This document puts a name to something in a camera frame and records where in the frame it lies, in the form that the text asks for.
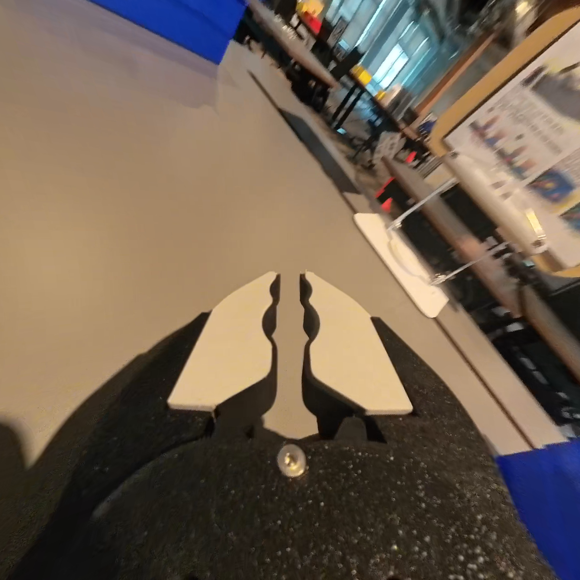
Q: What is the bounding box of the neighbouring grey desk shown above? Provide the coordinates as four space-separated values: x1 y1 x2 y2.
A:
381 156 580 377

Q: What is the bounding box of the white sign stand base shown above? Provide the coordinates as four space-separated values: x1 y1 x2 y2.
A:
353 212 450 319

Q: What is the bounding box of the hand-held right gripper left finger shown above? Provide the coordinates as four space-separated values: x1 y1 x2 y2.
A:
167 271 282 422

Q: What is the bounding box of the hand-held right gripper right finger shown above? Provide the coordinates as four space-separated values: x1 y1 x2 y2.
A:
299 270 414 417

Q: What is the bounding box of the blue corner tape far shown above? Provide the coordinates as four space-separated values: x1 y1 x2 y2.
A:
88 0 250 64

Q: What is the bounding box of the black desk cable cover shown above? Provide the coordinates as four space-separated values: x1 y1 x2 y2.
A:
279 109 359 195

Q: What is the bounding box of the long wooden table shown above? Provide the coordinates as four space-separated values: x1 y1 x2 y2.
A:
247 0 341 91

